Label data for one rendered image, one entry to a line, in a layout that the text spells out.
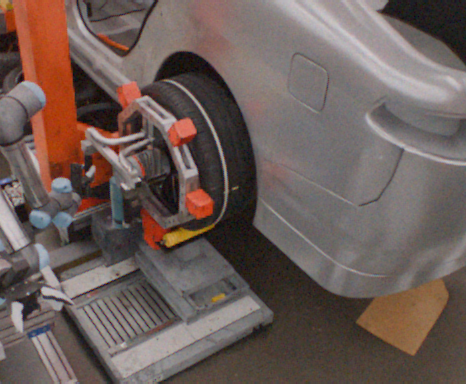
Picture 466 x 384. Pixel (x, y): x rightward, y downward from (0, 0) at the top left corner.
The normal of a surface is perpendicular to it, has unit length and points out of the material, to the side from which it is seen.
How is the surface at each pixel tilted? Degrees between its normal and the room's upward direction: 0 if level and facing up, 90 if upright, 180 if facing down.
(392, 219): 90
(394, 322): 1
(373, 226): 90
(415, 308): 2
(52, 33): 90
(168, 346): 0
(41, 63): 90
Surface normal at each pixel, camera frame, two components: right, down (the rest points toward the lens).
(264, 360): 0.00, -0.76
